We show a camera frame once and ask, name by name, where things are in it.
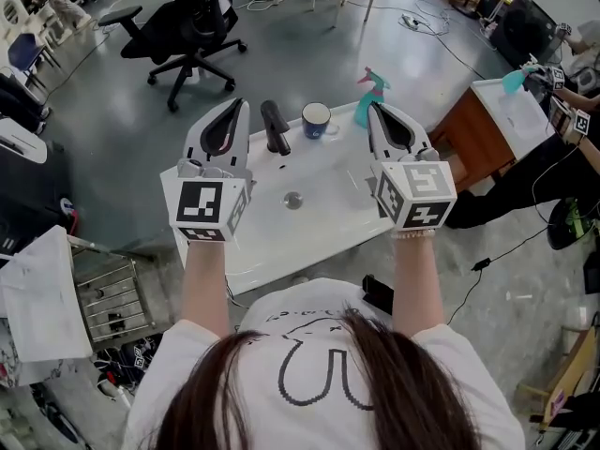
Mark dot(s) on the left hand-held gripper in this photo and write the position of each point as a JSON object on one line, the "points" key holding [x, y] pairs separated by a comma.
{"points": [[199, 204]]}

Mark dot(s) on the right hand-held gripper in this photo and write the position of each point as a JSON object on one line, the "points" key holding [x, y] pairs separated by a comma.
{"points": [[424, 190]]}

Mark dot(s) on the blue and white mug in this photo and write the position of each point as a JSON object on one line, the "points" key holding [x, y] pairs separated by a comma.
{"points": [[315, 128]]}

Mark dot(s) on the person's right forearm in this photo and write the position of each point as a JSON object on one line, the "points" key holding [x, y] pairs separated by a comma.
{"points": [[417, 289]]}

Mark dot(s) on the person's left forearm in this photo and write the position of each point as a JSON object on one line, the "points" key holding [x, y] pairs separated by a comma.
{"points": [[204, 289]]}

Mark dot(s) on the black faucet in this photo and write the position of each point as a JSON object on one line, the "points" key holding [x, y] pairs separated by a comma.
{"points": [[274, 127]]}

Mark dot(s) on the wooden cabinet with white top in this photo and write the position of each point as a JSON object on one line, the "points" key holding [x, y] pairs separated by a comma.
{"points": [[473, 134]]}

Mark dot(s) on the white ceramic sink basin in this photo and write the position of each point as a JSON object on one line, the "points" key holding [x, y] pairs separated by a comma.
{"points": [[319, 232]]}

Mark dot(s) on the black office chair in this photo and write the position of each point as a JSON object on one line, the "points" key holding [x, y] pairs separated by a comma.
{"points": [[187, 21]]}

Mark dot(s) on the black waist pouch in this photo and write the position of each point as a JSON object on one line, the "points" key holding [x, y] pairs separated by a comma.
{"points": [[377, 293]]}

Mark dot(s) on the black box appliance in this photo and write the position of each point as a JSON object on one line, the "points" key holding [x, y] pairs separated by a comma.
{"points": [[520, 26]]}

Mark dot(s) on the metal rack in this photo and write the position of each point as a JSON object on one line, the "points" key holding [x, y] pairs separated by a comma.
{"points": [[112, 293]]}

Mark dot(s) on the black and green bag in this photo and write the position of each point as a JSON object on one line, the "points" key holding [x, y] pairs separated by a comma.
{"points": [[569, 225]]}

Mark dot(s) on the black cabinet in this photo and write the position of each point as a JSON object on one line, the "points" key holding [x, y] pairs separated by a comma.
{"points": [[28, 190]]}

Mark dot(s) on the blue chair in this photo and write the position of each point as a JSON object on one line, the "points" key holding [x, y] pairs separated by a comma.
{"points": [[25, 52]]}

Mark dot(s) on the white printed t-shirt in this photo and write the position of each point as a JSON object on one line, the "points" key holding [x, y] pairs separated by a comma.
{"points": [[309, 345]]}

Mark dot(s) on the wooden stool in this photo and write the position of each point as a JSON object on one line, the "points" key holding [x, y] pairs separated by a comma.
{"points": [[569, 378]]}

